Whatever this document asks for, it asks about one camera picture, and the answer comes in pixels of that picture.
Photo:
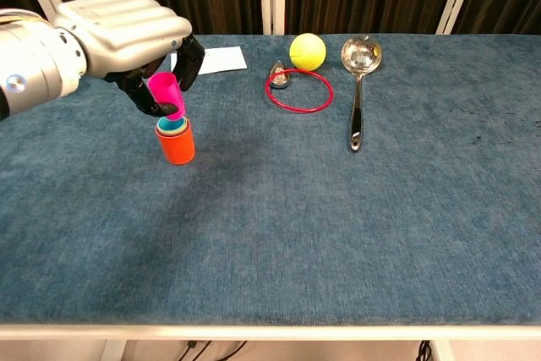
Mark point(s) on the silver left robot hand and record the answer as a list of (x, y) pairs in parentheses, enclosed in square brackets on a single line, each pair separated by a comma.
[(122, 31)]

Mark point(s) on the pink plastic cup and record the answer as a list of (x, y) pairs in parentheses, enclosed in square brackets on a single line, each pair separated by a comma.
[(167, 88)]

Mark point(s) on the cyan plastic cup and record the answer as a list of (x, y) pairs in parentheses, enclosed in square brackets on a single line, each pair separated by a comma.
[(165, 125)]

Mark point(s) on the white paper card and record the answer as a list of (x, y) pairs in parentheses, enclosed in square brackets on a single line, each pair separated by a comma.
[(224, 61)]

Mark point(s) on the orange plastic cup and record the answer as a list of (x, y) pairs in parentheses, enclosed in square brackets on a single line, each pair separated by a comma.
[(177, 149)]

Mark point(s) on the small teardrop metal piece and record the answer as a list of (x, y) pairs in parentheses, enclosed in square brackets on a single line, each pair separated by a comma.
[(279, 71)]

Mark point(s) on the yellow tennis ball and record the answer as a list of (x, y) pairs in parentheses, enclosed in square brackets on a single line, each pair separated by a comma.
[(307, 51)]

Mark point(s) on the stainless steel ladle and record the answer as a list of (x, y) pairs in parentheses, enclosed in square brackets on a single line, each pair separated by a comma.
[(361, 54)]

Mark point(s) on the blue velvet tablecloth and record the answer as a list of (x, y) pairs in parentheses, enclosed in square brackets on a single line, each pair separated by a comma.
[(296, 230)]

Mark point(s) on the white table frame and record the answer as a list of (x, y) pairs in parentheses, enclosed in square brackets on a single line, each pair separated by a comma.
[(270, 332)]

